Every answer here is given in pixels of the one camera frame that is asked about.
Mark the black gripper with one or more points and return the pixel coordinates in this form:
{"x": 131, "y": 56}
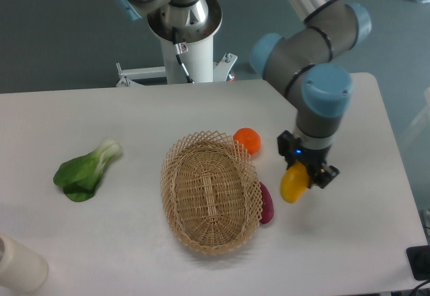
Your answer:
{"x": 293, "y": 151}

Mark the yellow mango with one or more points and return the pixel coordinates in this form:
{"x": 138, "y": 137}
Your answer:
{"x": 294, "y": 183}

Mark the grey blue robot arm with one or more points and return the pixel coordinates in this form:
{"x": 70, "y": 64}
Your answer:
{"x": 300, "y": 67}

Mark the woven wicker basket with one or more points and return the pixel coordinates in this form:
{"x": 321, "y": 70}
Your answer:
{"x": 210, "y": 192}

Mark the orange fruit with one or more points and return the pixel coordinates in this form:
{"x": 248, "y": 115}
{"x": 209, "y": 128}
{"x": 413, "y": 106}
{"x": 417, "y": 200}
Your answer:
{"x": 249, "y": 138}

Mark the purple sweet potato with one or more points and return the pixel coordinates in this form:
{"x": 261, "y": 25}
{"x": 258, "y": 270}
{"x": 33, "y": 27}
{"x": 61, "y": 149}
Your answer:
{"x": 267, "y": 213}

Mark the black device at edge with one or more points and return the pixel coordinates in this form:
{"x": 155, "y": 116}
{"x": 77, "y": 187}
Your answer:
{"x": 418, "y": 258}

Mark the green bok choy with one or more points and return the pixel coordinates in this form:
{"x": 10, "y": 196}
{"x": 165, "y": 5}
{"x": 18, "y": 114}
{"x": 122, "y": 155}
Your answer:
{"x": 80, "y": 177}

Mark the white cylinder bottle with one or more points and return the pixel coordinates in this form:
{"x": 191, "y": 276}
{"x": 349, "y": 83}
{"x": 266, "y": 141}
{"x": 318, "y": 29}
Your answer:
{"x": 22, "y": 269}

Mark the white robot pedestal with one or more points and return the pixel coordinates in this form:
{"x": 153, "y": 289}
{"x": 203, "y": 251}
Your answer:
{"x": 186, "y": 36}

